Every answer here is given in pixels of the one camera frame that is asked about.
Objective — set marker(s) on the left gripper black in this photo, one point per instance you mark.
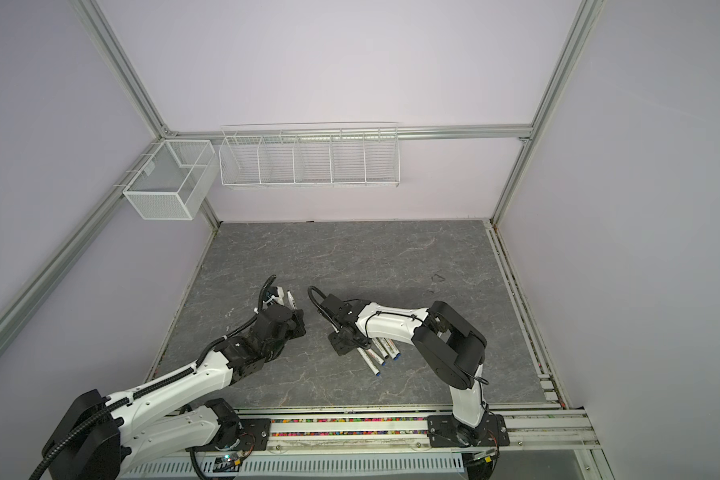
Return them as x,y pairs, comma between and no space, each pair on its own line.
296,321

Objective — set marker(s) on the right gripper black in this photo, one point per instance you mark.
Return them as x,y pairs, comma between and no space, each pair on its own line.
339,347

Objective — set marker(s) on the white marker pen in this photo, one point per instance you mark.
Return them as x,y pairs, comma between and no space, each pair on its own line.
377,353
290,302
391,348
371,359

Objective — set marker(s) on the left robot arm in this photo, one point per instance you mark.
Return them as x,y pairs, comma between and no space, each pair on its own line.
102,437

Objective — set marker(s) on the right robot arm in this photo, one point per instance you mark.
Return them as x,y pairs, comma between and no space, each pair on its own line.
451,346

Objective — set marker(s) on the white mesh box basket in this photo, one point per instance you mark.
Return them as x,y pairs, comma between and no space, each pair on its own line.
174,180

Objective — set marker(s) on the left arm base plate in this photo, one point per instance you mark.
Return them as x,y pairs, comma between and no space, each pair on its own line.
249,434

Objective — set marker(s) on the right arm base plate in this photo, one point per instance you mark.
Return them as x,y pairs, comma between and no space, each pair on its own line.
446,431

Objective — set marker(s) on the white wire wall basket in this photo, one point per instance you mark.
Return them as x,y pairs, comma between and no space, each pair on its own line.
310,154

